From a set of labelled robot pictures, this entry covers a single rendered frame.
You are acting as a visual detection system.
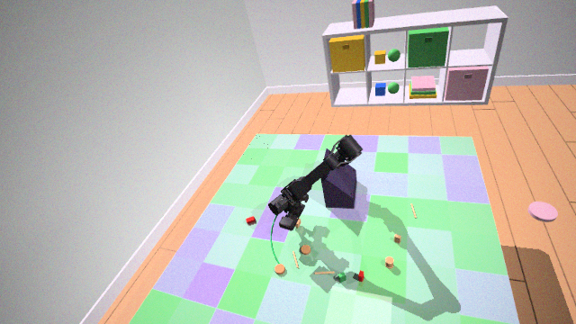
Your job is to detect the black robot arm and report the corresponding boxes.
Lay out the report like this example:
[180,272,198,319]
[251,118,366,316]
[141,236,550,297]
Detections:
[268,134,364,216]

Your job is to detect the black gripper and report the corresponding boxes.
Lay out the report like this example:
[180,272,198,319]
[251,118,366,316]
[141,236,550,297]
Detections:
[279,202,305,231]

